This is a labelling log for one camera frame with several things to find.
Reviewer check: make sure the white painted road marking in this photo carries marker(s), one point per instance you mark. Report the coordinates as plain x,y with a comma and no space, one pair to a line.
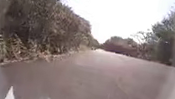
10,95

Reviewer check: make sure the dry grass verge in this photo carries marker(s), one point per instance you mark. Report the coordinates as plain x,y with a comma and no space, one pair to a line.
24,54

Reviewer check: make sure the row of trees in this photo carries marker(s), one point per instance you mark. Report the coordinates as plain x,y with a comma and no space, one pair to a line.
150,42
36,20

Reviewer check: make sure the grey asphalt road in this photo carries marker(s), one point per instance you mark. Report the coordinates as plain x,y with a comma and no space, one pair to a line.
90,79

